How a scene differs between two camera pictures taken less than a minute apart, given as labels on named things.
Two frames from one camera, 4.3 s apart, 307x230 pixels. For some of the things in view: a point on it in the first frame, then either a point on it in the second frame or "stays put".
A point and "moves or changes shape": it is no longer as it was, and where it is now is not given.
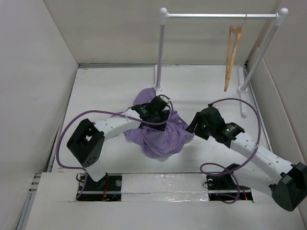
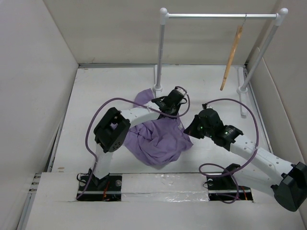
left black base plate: x=109 y=188 stays put
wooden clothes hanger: x=234 y=39 moves or changes shape
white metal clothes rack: x=279 y=17 stays put
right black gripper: x=197 y=118 stays put
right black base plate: x=222 y=187 stays put
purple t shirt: x=159 y=143 moves or changes shape
